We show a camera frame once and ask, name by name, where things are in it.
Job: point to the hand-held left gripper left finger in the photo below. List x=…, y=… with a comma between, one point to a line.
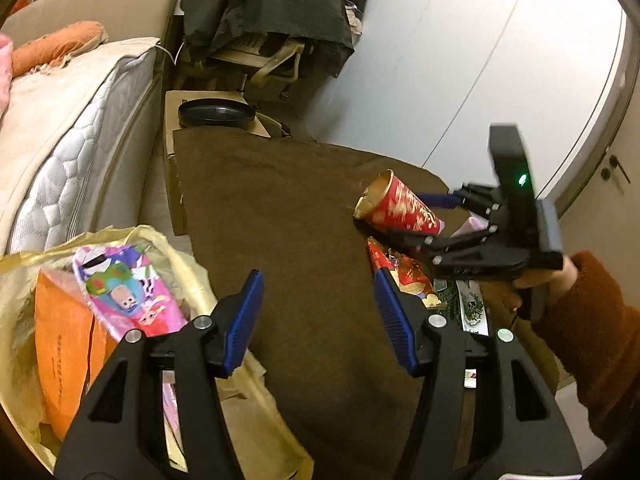
x=245, y=320

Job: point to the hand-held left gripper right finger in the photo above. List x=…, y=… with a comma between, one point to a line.
x=395, y=320

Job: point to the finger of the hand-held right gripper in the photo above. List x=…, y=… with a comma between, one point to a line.
x=435, y=200
x=415, y=240

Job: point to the red patterned snack wrapper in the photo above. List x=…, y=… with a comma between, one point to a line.
x=405, y=272

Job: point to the red gold paper cone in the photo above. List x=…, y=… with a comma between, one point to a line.
x=400, y=205

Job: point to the green white milk carton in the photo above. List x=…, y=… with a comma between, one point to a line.
x=472, y=305

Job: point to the pink cartoon snack packet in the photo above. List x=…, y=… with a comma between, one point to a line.
x=125, y=290

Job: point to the orange shopping bag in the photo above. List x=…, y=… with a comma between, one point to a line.
x=65, y=350

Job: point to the yellow plastic bag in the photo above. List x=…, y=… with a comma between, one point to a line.
x=15, y=280

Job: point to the person's right forearm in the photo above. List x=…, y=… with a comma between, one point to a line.
x=600, y=340

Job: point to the person's right hand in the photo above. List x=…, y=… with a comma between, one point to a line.
x=562, y=280

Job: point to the brown tablecloth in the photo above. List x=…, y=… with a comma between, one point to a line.
x=280, y=210

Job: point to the beige cloth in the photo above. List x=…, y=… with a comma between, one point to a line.
x=355, y=20

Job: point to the black round tray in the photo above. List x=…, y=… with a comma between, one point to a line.
x=215, y=112

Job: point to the beige office chair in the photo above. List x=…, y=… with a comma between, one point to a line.
x=270, y=67

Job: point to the cardboard box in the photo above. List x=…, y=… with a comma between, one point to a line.
x=172, y=110

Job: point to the white quilted mattress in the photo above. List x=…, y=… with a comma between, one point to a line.
x=75, y=160

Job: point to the chair with dark jacket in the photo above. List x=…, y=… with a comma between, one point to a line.
x=260, y=0

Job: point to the orange pillow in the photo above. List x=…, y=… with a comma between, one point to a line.
x=55, y=45

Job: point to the beige upholstered headboard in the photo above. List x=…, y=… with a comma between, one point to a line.
x=125, y=0

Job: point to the pink quilt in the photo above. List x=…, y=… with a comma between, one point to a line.
x=4, y=75

